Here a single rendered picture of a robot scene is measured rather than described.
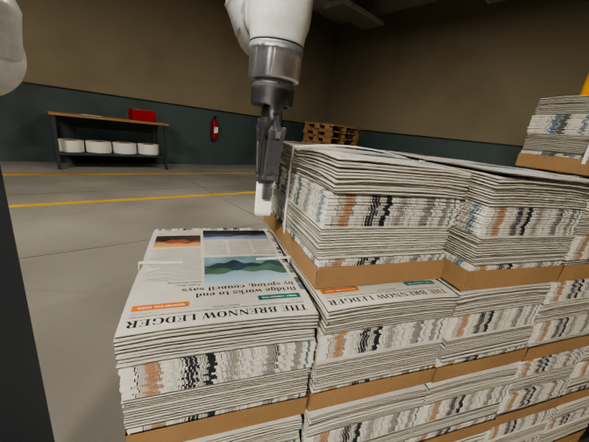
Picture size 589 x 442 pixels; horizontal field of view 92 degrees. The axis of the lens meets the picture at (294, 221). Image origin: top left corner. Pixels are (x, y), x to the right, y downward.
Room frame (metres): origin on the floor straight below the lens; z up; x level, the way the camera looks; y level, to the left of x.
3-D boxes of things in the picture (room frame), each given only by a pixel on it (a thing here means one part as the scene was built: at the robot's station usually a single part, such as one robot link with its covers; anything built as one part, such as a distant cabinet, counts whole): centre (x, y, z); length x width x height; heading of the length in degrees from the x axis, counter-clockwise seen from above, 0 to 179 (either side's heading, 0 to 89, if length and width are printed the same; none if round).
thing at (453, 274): (0.72, -0.40, 0.86); 0.38 x 0.29 x 0.04; 21
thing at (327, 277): (0.56, -0.15, 0.86); 0.29 x 0.16 x 0.04; 112
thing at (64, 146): (5.44, 3.58, 0.55); 1.80 x 0.70 x 1.10; 132
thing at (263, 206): (0.54, 0.06, 0.96); 0.03 x 0.01 x 0.07; 111
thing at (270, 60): (0.54, 0.07, 1.19); 0.09 x 0.09 x 0.06
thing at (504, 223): (0.72, -0.40, 0.95); 0.38 x 0.29 x 0.23; 21
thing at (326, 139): (7.49, -0.65, 0.65); 1.26 x 0.86 x 1.30; 136
